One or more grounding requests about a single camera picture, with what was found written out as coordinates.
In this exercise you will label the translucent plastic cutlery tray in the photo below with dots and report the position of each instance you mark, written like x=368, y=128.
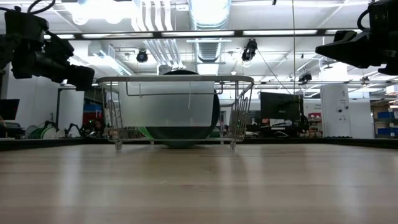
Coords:
x=168, y=105

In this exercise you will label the black overhead light beam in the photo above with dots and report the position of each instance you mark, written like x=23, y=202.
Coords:
x=157, y=34

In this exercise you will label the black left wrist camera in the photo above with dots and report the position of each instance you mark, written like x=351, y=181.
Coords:
x=25, y=26

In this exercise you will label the white pillar cabinet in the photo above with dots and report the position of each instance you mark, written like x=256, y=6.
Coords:
x=335, y=102

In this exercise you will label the black computer monitor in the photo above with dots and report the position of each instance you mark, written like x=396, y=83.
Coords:
x=280, y=105

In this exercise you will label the person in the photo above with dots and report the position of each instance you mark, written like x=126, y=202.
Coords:
x=97, y=127

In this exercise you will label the black screen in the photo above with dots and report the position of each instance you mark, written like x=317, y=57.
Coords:
x=7, y=109

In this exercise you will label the black table frame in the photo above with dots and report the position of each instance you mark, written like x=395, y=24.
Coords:
x=46, y=143

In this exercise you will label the small black background robot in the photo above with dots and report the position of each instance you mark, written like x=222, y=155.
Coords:
x=73, y=129

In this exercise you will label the blue storage bins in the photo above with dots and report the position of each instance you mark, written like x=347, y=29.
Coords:
x=387, y=123

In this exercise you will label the blue red tool cabinet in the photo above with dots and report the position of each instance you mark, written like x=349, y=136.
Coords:
x=92, y=109

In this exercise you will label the dark green plate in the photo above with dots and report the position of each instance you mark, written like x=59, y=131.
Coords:
x=186, y=133

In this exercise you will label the light green transparent plate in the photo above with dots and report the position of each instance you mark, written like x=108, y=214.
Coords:
x=145, y=132

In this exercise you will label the black ceiling spotlight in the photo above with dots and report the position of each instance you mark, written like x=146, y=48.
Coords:
x=142, y=56
x=305, y=77
x=249, y=49

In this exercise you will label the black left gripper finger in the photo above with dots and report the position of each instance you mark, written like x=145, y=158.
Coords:
x=82, y=79

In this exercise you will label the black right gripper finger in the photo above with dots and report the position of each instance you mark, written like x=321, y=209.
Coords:
x=354, y=51
x=345, y=35

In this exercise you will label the silver ventilation duct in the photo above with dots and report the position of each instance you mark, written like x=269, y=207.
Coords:
x=210, y=46

